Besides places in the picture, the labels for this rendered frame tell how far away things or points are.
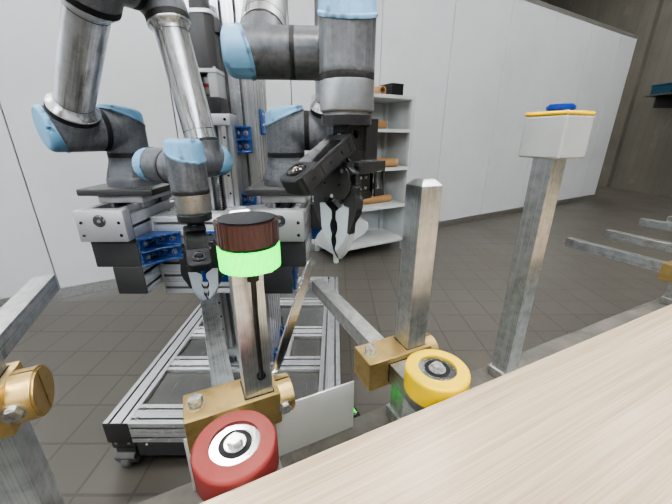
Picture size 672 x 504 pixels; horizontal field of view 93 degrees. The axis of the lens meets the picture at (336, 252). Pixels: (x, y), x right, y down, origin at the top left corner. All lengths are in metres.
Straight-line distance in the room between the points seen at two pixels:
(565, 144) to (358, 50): 0.34
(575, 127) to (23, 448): 0.79
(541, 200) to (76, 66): 1.01
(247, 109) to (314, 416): 0.98
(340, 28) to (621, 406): 0.54
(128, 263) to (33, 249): 2.09
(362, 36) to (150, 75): 2.64
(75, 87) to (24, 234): 2.22
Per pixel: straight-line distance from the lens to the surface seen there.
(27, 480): 0.50
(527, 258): 0.67
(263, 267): 0.30
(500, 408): 0.43
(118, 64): 3.04
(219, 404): 0.46
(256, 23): 0.60
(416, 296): 0.50
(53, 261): 3.21
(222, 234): 0.30
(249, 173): 1.25
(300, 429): 0.59
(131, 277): 1.16
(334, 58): 0.47
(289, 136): 1.01
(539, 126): 0.63
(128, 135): 1.18
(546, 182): 0.64
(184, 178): 0.72
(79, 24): 0.97
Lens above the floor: 1.18
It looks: 20 degrees down
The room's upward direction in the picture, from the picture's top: straight up
